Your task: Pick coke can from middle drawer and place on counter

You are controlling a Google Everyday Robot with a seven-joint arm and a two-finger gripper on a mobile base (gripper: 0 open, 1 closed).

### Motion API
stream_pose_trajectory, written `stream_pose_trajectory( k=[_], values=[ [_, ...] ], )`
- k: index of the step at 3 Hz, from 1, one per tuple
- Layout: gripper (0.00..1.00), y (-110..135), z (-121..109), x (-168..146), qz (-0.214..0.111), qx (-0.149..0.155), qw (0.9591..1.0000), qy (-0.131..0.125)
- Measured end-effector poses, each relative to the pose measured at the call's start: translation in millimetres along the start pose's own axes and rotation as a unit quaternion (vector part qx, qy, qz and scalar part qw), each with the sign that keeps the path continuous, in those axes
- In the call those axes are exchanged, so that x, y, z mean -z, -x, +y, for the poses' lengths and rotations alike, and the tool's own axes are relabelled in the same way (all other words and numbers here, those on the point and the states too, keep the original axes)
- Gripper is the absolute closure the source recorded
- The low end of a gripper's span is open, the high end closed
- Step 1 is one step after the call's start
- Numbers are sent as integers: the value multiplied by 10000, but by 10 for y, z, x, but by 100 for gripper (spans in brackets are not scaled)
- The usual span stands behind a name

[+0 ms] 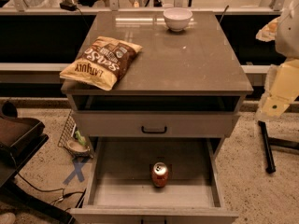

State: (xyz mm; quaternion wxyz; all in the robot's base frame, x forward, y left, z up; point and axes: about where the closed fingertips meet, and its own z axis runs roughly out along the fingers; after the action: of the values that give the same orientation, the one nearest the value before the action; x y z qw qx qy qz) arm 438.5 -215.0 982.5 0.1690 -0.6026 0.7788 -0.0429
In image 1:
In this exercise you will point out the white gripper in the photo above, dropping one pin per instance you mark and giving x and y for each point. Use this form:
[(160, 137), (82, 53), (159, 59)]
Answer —
[(288, 34)]

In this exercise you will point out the orange soda can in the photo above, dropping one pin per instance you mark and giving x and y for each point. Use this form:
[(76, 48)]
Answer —
[(159, 174)]

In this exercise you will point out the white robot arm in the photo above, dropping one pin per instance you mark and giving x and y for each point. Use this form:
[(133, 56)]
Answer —
[(284, 31)]

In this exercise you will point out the grey drawer cabinet with counter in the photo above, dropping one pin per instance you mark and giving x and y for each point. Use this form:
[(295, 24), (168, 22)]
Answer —
[(192, 71)]

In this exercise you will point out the open lower grey drawer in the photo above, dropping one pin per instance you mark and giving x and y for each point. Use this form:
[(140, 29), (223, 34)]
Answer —
[(120, 189)]

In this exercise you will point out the black metal stand leg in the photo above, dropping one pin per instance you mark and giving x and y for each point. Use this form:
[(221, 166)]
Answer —
[(271, 141)]

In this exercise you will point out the white ceramic bowl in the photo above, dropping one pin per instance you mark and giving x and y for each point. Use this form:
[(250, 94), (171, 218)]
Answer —
[(177, 18)]

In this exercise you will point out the brown yellow chip bag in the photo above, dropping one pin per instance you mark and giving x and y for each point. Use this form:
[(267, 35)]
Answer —
[(103, 63)]

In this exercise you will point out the black power adapter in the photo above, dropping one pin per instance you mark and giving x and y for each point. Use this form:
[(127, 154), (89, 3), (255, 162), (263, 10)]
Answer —
[(68, 6)]

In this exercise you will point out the black chair left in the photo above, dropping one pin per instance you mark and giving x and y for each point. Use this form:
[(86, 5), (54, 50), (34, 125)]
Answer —
[(20, 139)]

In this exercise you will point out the closed grey drawer black handle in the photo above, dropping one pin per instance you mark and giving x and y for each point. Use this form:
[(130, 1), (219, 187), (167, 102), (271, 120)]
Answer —
[(155, 124)]

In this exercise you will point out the wire basket with items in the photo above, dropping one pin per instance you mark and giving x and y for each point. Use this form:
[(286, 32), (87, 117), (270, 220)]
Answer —
[(72, 140)]

